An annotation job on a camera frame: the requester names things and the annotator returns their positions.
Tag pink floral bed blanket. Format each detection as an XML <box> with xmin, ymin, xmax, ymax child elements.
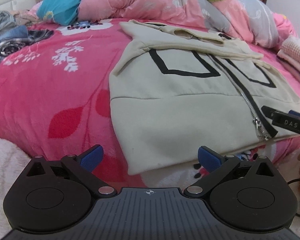
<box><xmin>0</xmin><ymin>17</ymin><xmax>300</xmax><ymax>188</ymax></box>

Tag plaid shirt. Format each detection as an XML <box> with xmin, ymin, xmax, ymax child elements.
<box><xmin>0</xmin><ymin>29</ymin><xmax>54</xmax><ymax>64</ymax></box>

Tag folded cream pink towels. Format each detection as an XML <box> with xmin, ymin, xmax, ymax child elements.
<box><xmin>277</xmin><ymin>35</ymin><xmax>300</xmax><ymax>90</ymax></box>

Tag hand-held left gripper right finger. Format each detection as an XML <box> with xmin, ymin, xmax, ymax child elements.
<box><xmin>184</xmin><ymin>145</ymin><xmax>275</xmax><ymax>198</ymax></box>

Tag blue jeans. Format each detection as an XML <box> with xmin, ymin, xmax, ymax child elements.
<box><xmin>0</xmin><ymin>25</ymin><xmax>29</xmax><ymax>52</ymax></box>

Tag pale pink garment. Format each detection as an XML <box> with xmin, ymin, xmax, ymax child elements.
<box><xmin>12</xmin><ymin>9</ymin><xmax>40</xmax><ymax>27</ymax></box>

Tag blue pillow yellow dot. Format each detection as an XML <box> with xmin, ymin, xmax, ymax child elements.
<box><xmin>37</xmin><ymin>0</ymin><xmax>103</xmax><ymax>27</ymax></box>

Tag beige zip jacket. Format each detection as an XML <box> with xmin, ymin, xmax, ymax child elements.
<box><xmin>109</xmin><ymin>19</ymin><xmax>300</xmax><ymax>176</ymax></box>

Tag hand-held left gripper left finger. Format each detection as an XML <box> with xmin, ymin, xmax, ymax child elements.
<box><xmin>26</xmin><ymin>144</ymin><xmax>118</xmax><ymax>198</ymax></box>

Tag pink floral quilt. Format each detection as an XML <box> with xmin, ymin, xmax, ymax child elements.
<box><xmin>76</xmin><ymin>0</ymin><xmax>298</xmax><ymax>49</ymax></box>

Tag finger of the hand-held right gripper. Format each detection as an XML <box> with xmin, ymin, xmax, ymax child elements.
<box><xmin>261</xmin><ymin>105</ymin><xmax>282</xmax><ymax>118</ymax></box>
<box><xmin>288</xmin><ymin>109</ymin><xmax>300</xmax><ymax>124</ymax></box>

